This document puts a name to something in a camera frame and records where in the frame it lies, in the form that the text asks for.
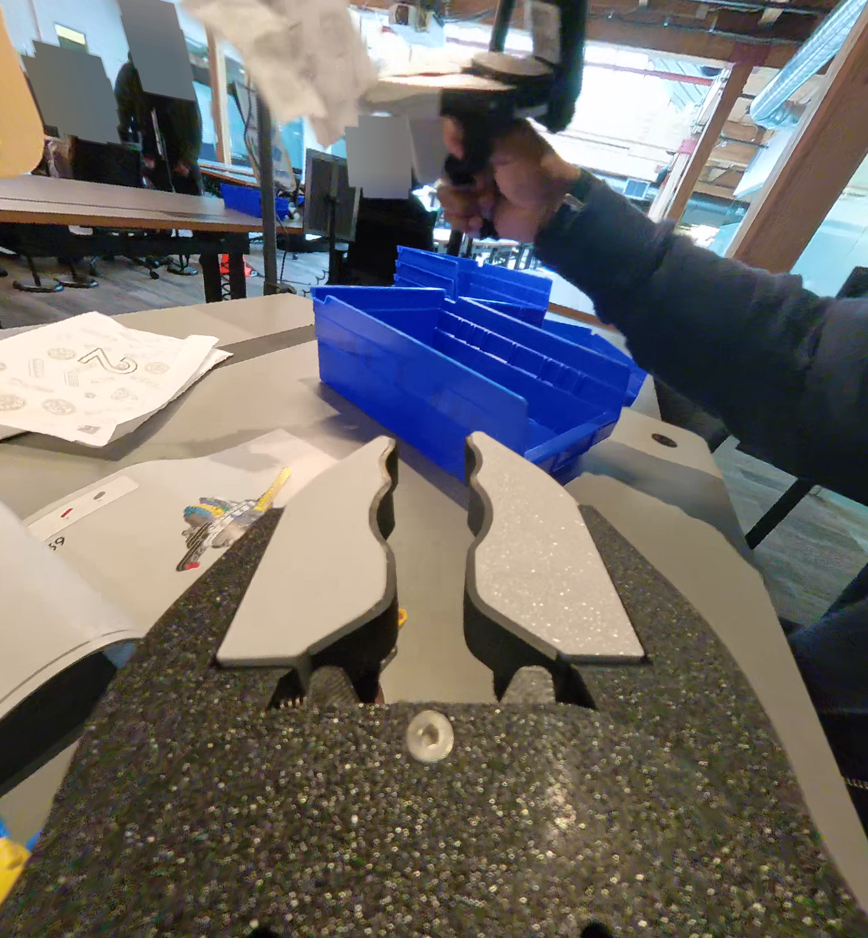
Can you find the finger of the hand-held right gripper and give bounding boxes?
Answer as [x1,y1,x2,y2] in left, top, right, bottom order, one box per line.
[364,69,517,120]

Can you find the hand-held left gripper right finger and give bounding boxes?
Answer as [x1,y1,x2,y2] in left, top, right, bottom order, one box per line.
[465,432,646,664]

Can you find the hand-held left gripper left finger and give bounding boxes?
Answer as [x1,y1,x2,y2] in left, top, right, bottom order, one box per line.
[216,436,400,669]

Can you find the small white paper bag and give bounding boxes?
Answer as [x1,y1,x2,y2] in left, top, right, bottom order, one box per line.
[183,0,381,148]

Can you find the blue plastic bin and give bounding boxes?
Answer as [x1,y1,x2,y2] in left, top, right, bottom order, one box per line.
[311,284,649,486]

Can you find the large white paper bag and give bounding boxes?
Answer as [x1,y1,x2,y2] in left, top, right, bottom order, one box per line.
[0,311,234,448]

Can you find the person's right forearm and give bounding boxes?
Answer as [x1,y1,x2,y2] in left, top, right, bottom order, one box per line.
[535,172,868,507]

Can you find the lego instruction booklet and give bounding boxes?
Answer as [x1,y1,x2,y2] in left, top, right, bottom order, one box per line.
[0,428,341,807]

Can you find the person's right hand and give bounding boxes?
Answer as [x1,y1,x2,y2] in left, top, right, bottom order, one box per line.
[436,119,585,243]

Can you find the black monitor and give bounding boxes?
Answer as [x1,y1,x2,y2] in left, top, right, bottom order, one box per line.
[303,149,361,243]

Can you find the dark grey metal pole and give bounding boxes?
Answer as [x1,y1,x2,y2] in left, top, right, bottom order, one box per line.
[254,81,296,296]

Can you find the stacked blue plastic bins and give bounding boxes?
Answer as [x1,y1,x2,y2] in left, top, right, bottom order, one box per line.
[393,245,555,327]

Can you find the small blue storage bin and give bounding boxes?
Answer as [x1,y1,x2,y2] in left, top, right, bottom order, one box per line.
[220,183,292,221]

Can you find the wooden support beam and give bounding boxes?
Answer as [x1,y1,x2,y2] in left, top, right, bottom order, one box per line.
[727,0,868,274]
[650,62,761,222]

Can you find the wooden desk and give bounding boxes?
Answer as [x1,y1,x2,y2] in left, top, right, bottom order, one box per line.
[0,176,306,303]

